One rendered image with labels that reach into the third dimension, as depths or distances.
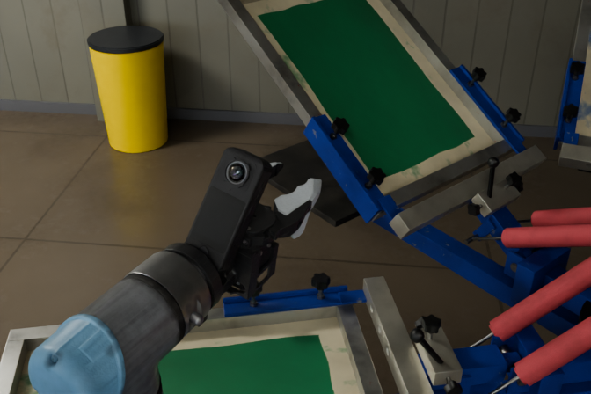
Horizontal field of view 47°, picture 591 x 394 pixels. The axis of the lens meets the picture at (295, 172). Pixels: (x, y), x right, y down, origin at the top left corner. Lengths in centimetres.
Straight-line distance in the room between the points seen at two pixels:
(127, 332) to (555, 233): 122
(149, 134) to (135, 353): 389
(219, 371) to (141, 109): 297
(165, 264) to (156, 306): 5
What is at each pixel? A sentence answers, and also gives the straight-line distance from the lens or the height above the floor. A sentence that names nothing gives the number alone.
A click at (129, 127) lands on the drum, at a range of 438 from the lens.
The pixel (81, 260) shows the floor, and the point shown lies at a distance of 356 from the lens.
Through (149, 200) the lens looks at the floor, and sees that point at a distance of 394.
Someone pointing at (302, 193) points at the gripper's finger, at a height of 168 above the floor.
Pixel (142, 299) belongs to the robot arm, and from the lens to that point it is 58.
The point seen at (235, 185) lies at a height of 174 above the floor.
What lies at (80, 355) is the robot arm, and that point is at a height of 169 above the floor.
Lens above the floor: 206
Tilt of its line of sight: 30 degrees down
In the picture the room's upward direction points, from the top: straight up
